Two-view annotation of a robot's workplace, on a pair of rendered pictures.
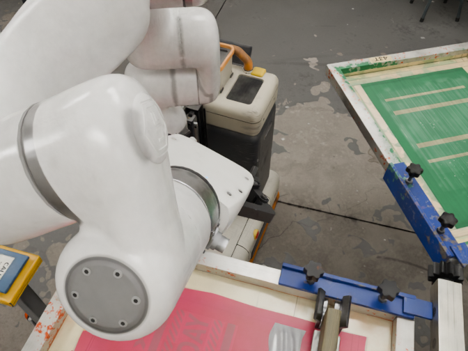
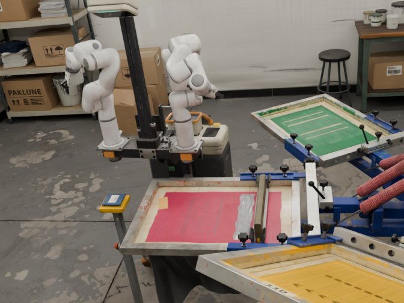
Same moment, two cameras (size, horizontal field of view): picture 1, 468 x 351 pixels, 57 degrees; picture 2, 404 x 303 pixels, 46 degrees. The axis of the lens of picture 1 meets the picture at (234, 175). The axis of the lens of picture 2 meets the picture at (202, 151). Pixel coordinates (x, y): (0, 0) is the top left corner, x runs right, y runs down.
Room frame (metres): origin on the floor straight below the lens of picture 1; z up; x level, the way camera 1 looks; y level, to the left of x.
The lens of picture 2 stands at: (-1.67, 0.18, 2.31)
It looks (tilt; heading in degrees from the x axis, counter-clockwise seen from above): 28 degrees down; 357
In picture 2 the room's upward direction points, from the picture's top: 8 degrees counter-clockwise
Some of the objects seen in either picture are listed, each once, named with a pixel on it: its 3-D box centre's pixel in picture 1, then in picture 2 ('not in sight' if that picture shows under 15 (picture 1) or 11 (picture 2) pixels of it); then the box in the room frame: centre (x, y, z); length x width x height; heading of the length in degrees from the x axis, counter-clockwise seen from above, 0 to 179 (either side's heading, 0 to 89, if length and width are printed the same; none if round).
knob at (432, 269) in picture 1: (445, 280); (310, 165); (0.43, -0.47, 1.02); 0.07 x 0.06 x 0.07; 74
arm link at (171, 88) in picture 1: (164, 94); (182, 104); (0.64, 0.13, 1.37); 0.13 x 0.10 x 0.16; 96
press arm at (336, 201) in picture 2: not in sight; (338, 205); (0.05, -0.49, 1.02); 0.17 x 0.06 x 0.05; 74
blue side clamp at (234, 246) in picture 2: not in sight; (263, 251); (-0.13, -0.10, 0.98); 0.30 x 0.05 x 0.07; 74
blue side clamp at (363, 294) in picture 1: (343, 294); (269, 180); (0.41, -0.25, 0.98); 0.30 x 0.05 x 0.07; 74
